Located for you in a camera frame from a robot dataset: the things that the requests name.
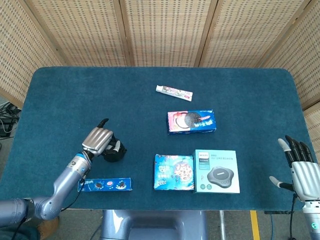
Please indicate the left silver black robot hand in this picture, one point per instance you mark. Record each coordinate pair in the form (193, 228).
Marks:
(98, 138)

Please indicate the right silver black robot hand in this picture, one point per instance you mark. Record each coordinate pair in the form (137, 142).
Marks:
(306, 181)

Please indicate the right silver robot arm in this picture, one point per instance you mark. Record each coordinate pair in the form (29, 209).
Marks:
(313, 220)

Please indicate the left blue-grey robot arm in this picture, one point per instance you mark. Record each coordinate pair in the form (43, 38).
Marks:
(62, 182)

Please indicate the black bar under table edge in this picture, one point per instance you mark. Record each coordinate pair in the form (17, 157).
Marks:
(278, 212)

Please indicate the long blue Oreo box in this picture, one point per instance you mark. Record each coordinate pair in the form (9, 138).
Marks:
(107, 184)

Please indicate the yellow floor tape strip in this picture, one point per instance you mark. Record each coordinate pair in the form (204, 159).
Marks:
(255, 225)

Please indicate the square blue snack box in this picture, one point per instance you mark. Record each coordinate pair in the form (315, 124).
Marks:
(173, 172)

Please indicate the white toothpaste tube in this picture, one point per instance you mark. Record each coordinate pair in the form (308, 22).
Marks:
(174, 92)

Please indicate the teal speakerphone box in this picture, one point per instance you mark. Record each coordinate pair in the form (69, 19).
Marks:
(216, 172)

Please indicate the pink and blue Oreo box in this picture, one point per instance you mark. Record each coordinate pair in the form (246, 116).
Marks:
(191, 122)

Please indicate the white metal table leg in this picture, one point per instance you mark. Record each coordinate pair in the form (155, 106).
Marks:
(221, 225)

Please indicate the brown shoe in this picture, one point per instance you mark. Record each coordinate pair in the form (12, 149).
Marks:
(47, 226)

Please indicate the blue-grey robot torso base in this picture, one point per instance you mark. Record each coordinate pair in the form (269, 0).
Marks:
(153, 225)

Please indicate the dark blue trouser leg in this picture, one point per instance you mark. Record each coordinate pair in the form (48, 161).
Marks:
(27, 233)

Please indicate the woven bamboo folding screen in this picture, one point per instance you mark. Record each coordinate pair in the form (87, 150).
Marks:
(160, 30)

